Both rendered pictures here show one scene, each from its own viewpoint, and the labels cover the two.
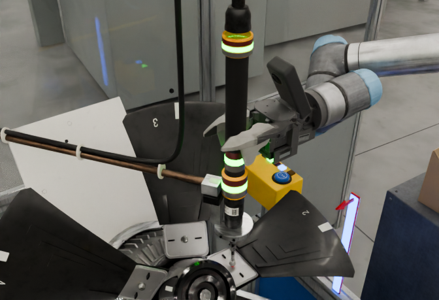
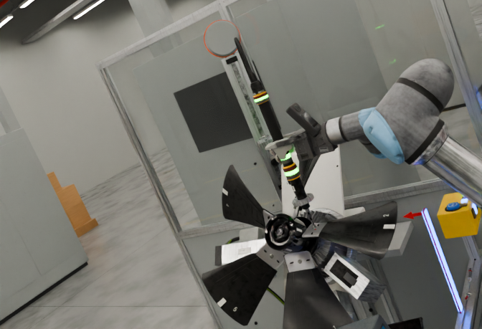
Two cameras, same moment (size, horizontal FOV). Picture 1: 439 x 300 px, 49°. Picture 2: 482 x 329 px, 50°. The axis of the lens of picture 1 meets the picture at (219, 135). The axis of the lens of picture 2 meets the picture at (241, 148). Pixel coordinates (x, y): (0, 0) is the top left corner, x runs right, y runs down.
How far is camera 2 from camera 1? 1.45 m
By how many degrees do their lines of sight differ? 68
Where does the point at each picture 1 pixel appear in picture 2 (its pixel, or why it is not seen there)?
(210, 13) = (462, 74)
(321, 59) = not seen: hidden behind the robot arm
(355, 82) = (353, 115)
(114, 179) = (320, 182)
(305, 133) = (323, 146)
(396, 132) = not seen: outside the picture
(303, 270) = (343, 242)
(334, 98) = (331, 125)
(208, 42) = (467, 98)
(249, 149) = (277, 150)
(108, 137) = (324, 158)
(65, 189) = not seen: hidden behind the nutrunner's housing
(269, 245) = (341, 225)
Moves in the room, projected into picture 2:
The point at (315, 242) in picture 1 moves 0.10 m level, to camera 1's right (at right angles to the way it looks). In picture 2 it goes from (370, 231) to (392, 237)
